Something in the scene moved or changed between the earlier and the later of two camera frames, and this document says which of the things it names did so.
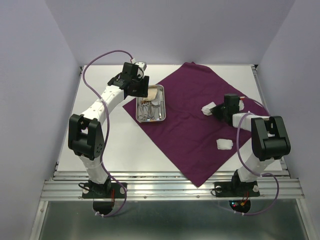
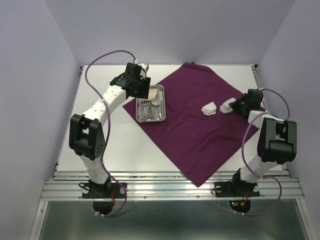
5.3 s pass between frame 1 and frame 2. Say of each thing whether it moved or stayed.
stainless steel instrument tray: stayed
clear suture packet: stayed
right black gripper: moved
